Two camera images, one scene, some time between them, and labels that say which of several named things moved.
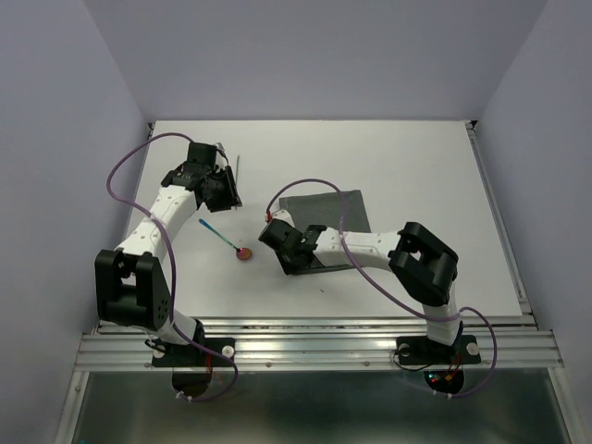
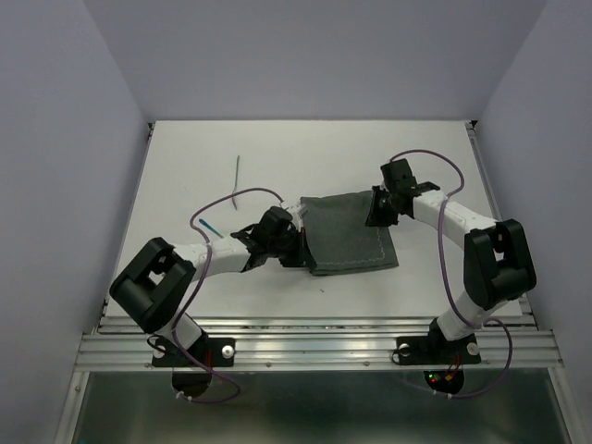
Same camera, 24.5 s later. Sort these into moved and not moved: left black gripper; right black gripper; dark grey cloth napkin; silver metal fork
Moved: left black gripper; right black gripper
Not moved: silver metal fork; dark grey cloth napkin
